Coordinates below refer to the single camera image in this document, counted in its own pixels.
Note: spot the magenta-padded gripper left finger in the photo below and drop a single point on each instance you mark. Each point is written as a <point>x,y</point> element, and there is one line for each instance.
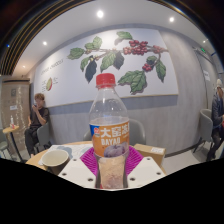
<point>76,171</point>

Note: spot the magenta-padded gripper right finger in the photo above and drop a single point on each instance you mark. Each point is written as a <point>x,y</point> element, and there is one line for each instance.
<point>146,170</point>

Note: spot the clear red-capped drink bottle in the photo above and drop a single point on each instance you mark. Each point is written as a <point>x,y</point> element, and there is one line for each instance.
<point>110,133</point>

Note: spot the brown cardboard box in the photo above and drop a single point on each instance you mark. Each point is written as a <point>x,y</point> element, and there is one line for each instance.
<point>150,153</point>

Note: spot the white paper sheet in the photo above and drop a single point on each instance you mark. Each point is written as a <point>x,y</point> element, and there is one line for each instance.
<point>78,149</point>

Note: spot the dark mug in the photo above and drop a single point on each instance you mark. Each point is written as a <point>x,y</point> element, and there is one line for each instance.
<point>55,160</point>

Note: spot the person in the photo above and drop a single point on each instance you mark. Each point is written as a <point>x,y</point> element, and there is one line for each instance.
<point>36,120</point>
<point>217,116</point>

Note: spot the small round wooden table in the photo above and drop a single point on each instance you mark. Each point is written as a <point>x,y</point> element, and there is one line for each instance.
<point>11,129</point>

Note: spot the small bottle with red base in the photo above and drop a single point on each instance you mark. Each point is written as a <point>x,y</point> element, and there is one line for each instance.
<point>12,121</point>

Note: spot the brown panel door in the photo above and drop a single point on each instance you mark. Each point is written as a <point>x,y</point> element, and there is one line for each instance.
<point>13,100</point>

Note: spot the green exit sign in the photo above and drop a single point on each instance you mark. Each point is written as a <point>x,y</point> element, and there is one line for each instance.
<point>202,50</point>

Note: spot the round ceiling spotlights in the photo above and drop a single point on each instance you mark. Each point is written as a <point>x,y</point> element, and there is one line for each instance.
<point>100,14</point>

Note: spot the coffee plant wall mural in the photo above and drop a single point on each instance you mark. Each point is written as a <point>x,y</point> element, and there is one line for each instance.
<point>66,80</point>

